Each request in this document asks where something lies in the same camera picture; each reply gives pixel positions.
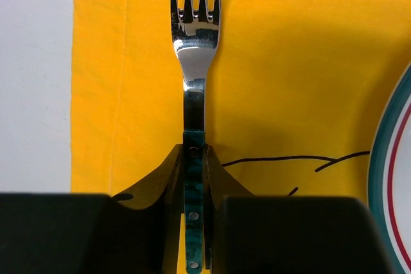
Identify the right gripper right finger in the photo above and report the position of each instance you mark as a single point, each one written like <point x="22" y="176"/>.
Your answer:
<point x="217" y="183"/>

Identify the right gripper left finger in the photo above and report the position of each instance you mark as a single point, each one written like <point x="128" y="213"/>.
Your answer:
<point x="150" y="234"/>

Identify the fork with blue handle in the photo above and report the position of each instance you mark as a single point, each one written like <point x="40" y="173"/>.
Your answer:
<point x="195" y="35"/>

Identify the yellow pikachu cloth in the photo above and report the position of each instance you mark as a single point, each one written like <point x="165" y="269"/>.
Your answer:
<point x="293" y="97"/>

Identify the white patterned plate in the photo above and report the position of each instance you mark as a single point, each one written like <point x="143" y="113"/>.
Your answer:
<point x="388" y="183"/>

